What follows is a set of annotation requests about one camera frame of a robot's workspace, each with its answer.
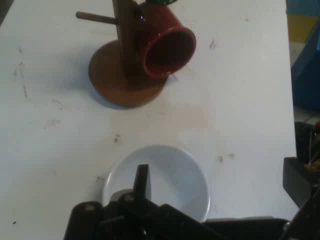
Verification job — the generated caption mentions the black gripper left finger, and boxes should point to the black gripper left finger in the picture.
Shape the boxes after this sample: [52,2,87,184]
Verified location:
[63,163,209,240]

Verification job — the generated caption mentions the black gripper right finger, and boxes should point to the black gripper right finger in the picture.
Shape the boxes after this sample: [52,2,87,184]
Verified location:
[279,156,320,240]

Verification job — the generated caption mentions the white bowl with blue outside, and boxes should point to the white bowl with blue outside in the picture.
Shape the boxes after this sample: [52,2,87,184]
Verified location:
[101,144,211,223]

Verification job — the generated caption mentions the black stand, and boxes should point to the black stand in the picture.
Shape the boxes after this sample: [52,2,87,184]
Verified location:
[294,121,320,163]

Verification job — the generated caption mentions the brown wooden mug tree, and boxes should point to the brown wooden mug tree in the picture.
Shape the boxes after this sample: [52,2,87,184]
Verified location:
[75,0,171,109]

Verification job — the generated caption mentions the dark blue box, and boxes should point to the dark blue box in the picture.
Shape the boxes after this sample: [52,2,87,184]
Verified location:
[291,24,320,112]

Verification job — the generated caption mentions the red enamel mug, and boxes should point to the red enamel mug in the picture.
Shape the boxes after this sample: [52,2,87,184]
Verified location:
[134,3,197,78]

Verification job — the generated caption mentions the yellow box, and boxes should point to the yellow box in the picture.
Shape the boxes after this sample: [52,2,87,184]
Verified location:
[287,14,316,44]

